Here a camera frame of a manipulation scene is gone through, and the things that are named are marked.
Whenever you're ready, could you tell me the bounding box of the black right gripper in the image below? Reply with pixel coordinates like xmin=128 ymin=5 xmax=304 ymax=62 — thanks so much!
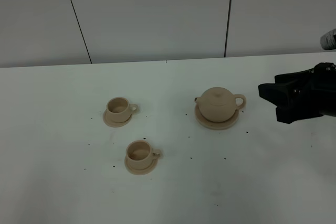
xmin=258 ymin=62 xmax=335 ymax=124

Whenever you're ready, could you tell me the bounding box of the beige ceramic teapot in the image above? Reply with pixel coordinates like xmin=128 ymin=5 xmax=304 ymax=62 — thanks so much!
xmin=194 ymin=87 xmax=246 ymax=123

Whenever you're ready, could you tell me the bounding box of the beige teapot saucer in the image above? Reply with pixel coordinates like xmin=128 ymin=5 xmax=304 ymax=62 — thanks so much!
xmin=194 ymin=105 xmax=239 ymax=130

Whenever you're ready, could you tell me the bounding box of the near beige teacup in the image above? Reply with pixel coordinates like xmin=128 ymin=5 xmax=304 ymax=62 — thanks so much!
xmin=125 ymin=140 xmax=162 ymax=169

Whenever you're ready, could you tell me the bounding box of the beige teacup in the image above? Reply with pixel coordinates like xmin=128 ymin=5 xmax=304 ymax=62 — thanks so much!
xmin=106 ymin=97 xmax=139 ymax=123
xmin=125 ymin=140 xmax=162 ymax=169

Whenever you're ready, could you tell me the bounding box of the near beige cup saucer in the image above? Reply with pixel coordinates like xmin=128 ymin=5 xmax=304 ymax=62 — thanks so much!
xmin=124 ymin=158 xmax=158 ymax=175

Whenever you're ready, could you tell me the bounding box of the beige cup saucer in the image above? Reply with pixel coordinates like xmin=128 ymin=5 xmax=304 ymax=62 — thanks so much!
xmin=124 ymin=158 xmax=158 ymax=175
xmin=102 ymin=110 xmax=132 ymax=127

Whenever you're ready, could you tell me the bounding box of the far beige teacup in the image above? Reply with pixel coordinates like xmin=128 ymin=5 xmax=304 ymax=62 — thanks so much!
xmin=106 ymin=97 xmax=139 ymax=123

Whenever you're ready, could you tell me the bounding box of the far beige cup saucer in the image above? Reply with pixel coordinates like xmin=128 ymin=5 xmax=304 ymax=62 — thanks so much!
xmin=102 ymin=110 xmax=132 ymax=127

